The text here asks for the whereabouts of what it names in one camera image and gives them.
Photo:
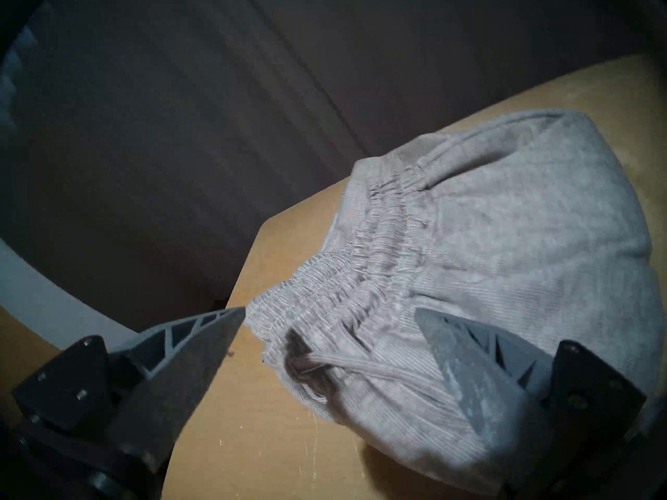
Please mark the light wooden table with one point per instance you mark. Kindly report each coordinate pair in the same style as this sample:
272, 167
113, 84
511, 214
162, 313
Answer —
250, 441

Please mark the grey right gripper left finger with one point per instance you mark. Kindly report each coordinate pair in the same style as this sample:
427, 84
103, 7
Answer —
172, 379

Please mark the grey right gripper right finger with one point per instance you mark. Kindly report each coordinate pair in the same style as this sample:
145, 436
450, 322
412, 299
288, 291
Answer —
495, 400

